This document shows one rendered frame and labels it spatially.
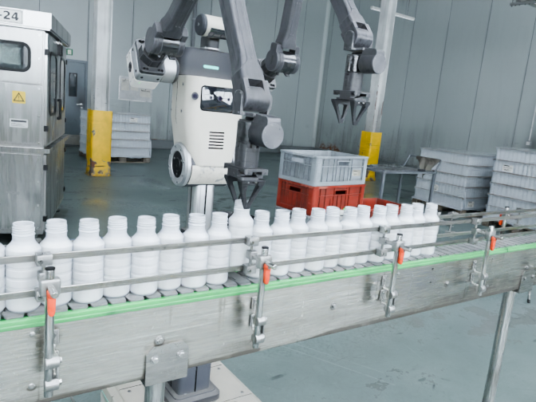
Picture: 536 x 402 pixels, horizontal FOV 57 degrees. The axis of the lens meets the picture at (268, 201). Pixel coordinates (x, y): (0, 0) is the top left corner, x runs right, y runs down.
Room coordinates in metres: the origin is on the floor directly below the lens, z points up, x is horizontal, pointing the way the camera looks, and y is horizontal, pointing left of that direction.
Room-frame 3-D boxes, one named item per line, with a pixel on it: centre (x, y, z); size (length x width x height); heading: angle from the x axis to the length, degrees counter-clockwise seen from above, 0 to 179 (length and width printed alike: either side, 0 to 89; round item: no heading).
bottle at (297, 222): (1.25, -0.08, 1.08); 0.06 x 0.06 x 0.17
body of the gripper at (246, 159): (1.15, 0.06, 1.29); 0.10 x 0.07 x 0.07; 35
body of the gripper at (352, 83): (1.53, -0.22, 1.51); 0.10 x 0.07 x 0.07; 35
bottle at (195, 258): (1.08, 0.15, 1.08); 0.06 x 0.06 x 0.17
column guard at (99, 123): (8.40, 2.97, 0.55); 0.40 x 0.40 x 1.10; 35
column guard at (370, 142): (11.31, -2.19, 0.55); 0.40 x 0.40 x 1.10; 35
